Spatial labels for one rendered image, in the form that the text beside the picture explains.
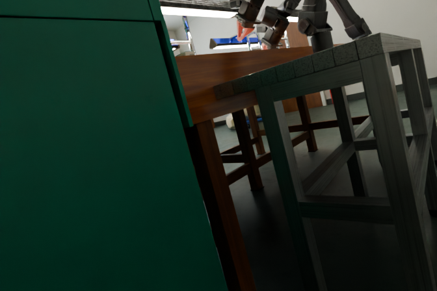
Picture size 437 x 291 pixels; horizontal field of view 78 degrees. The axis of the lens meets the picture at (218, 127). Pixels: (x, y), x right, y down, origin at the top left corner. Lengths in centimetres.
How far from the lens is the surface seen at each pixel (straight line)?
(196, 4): 130
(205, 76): 78
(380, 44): 61
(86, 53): 59
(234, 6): 118
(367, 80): 62
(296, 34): 626
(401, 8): 587
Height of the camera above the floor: 62
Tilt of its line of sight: 5 degrees down
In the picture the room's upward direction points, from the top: 15 degrees counter-clockwise
